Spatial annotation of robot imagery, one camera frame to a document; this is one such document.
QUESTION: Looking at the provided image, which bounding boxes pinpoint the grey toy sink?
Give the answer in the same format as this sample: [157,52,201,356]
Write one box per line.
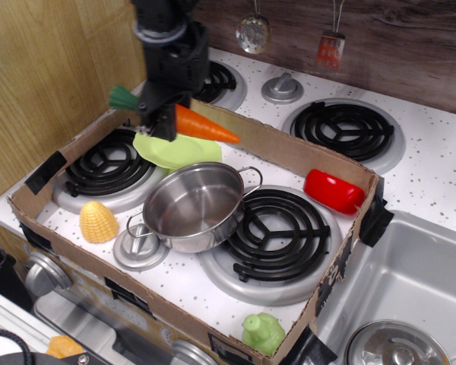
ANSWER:
[316,211,456,364]

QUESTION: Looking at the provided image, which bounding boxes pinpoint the black cable bottom left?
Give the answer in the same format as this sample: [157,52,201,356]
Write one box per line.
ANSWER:
[0,326,33,365]

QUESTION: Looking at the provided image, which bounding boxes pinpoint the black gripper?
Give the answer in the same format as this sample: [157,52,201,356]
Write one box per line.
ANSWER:
[135,21,209,141]

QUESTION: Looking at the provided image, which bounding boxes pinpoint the back left black burner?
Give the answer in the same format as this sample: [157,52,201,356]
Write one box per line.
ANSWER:
[193,61,247,112]

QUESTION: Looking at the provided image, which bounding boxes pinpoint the yellow toy corn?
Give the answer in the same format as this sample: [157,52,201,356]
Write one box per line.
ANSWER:
[80,201,119,243]

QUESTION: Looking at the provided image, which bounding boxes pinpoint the front right black burner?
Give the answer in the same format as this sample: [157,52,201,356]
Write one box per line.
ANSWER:
[199,186,342,306]

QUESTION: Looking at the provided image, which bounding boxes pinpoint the metal sink drain lid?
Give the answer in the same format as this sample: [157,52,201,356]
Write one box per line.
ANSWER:
[344,320,451,365]

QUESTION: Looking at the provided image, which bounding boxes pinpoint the red toy cheese block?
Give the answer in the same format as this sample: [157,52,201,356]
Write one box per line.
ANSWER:
[303,169,366,215]

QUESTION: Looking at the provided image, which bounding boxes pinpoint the green toy vegetable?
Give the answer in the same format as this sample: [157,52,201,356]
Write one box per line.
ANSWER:
[242,313,286,356]

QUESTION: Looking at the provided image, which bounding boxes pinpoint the grey oven dial left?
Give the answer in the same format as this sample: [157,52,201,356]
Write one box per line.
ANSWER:
[25,251,73,297]

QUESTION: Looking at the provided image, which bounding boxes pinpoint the back right black burner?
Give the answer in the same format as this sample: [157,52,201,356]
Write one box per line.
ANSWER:
[281,98,406,175]

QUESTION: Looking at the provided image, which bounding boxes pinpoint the orange toy carrot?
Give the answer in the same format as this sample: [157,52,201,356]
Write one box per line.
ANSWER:
[109,85,240,144]

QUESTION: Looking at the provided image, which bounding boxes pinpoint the light green plate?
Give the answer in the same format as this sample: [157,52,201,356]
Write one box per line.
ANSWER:
[133,133,222,170]

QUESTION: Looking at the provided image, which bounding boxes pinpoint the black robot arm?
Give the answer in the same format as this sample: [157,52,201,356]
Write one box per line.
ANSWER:
[132,1,210,141]

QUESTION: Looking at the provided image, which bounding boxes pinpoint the hanging slotted metal spoon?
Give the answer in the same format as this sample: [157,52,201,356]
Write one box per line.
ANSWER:
[236,1,272,55]

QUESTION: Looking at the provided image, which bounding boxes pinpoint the grey stove knob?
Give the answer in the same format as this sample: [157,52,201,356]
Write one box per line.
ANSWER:
[113,224,169,271]
[261,72,304,104]

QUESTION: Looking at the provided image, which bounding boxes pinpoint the hanging metal spatula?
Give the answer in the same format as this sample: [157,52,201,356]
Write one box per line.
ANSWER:
[315,0,346,72]

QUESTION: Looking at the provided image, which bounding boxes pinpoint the grey back stove knob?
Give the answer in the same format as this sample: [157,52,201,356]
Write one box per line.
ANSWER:
[261,72,304,104]

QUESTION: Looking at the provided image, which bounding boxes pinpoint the grey oven dial right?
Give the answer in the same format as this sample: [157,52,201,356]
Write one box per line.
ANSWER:
[169,339,217,365]

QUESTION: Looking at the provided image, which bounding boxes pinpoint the front left black burner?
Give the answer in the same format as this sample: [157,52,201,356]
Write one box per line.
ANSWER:
[53,128,168,214]

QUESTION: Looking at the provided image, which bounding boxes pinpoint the black burner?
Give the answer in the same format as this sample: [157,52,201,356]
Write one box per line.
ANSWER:
[53,128,168,214]
[281,98,406,175]
[199,186,342,306]
[193,61,247,112]

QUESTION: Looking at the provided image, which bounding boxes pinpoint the grey front stove knob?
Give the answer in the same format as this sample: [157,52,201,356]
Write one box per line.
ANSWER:
[113,224,169,271]

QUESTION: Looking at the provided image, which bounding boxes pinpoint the small steel pot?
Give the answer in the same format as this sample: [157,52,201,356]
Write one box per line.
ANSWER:
[126,162,263,254]

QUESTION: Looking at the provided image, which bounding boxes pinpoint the cardboard fence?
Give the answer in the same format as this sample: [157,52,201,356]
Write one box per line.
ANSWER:
[8,101,383,364]

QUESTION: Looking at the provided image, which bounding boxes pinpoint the grey oven dial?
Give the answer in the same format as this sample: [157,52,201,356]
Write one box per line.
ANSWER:
[25,251,73,297]
[169,339,217,365]

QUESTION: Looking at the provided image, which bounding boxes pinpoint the orange object bottom left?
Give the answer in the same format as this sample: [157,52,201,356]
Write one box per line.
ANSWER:
[46,335,84,359]

